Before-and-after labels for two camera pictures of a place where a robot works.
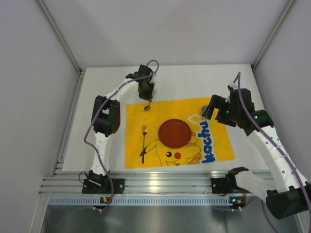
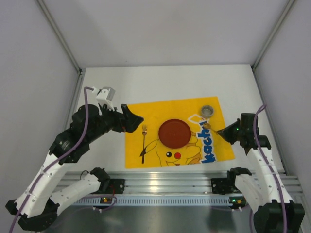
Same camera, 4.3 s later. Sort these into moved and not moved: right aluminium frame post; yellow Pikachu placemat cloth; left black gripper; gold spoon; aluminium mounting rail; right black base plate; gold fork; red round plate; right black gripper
Moved: right black gripper; left black gripper; gold spoon
Not moved: aluminium mounting rail; yellow Pikachu placemat cloth; red round plate; right black base plate; gold fork; right aluminium frame post
